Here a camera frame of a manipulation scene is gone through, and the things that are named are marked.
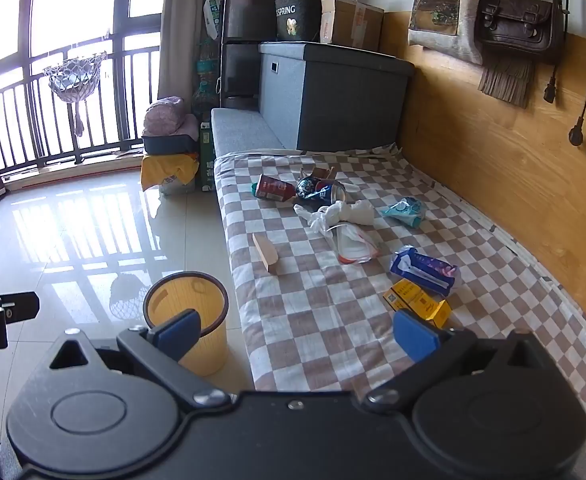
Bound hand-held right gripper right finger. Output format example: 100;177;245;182
365;309;562;410

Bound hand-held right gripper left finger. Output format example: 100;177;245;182
37;309;233;414

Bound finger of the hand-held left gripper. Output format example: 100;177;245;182
0;291;40;325

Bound yellow trash bin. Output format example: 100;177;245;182
142;270;229;377

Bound yellow paper box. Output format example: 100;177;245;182
383;279;452;329

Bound teal plastic wrapper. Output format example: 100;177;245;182
380;196;427;229

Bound corrugated cardboard piece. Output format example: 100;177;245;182
300;165;339;181

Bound brown leather shoulder bag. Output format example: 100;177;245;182
476;0;568;64

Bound blue tissue packet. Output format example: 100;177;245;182
390;246;462;296

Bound brown white checkered blanket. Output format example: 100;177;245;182
213;143;586;419

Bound clear plastic bag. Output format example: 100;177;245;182
330;224;382;265

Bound small wooden block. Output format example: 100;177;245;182
251;232;282;275

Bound crumpled white tissue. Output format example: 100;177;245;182
295;199;377;234

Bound white printed sack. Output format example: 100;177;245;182
159;174;197;197

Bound blue soda can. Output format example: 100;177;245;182
316;182;348;209

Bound yellow cloth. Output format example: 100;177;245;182
140;152;201;192

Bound red drink carton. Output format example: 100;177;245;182
252;174;297;202

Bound green carton box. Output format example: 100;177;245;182
199;120;217;193

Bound dark blue basket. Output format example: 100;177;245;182
142;130;200;157

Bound black window railing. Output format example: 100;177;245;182
0;34;161;177

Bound grey seat cushion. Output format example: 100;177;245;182
210;107;296;159

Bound hanging net basket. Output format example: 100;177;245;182
42;51;109;137

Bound grey fabric storage box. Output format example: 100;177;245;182
258;42;416;154

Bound stack of water bottles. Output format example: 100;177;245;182
191;37;224;117

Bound beige fringed scarf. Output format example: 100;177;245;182
477;56;537;109

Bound beige curtain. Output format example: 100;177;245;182
157;0;230;107

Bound white plastic bag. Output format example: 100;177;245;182
202;0;223;41

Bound black shelf unit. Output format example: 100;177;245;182
220;0;287;109

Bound brown cardboard box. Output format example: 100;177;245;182
320;0;385;52

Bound printed canvas tote bag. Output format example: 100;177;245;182
407;0;500;66

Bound black flower print bucket bag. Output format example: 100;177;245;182
275;0;323;43

